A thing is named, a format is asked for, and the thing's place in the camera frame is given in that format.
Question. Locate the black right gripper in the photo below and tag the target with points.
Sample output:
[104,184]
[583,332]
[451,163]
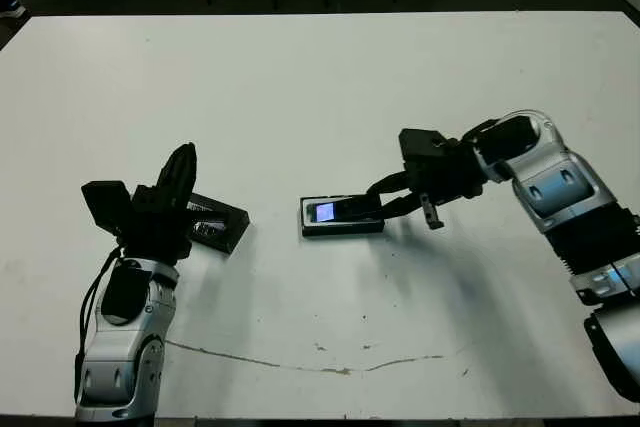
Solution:
[445,177]

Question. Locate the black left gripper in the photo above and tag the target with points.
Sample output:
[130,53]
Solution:
[160,227]

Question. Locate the black slim camera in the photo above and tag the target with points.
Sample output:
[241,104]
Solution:
[350,209]

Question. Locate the black box lid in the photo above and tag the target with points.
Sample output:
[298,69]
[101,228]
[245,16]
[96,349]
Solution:
[225,232]

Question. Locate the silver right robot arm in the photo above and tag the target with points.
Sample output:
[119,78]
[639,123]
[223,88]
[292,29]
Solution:
[560,182]

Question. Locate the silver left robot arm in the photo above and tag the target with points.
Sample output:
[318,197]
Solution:
[125,337]

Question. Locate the black box base white insert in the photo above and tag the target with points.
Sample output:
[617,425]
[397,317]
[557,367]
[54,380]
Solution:
[340,231]

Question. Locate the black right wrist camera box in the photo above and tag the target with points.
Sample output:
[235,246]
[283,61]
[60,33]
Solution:
[420,144]

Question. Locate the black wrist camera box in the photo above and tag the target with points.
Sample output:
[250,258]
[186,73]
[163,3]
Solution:
[420,144]
[105,204]

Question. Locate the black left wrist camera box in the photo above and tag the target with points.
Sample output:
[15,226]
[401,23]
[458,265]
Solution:
[105,204]

